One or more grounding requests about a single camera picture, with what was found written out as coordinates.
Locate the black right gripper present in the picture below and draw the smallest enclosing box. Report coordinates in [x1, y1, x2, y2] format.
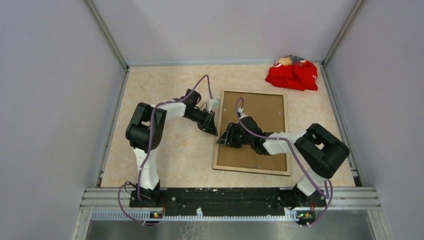
[216, 122, 253, 149]

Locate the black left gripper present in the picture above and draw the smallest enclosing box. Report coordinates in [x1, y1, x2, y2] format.
[185, 108, 218, 136]

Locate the wooden picture frame with glass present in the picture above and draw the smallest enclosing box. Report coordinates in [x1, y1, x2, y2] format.
[212, 89, 292, 177]

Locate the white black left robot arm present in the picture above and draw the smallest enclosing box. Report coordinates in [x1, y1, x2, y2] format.
[125, 89, 219, 207]

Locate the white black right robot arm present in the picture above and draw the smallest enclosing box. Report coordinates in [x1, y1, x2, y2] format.
[216, 116, 350, 209]

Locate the red crumpled cloth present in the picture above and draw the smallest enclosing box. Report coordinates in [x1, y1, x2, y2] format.
[265, 55, 318, 91]

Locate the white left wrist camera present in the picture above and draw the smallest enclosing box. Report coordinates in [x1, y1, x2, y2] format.
[206, 98, 220, 112]

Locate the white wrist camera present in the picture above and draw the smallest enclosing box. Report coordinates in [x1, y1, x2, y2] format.
[236, 107, 248, 120]
[206, 98, 220, 112]

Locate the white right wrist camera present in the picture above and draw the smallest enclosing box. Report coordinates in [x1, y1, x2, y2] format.
[236, 107, 248, 120]

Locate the aluminium front rail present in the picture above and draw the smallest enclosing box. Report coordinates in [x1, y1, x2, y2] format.
[72, 186, 393, 240]

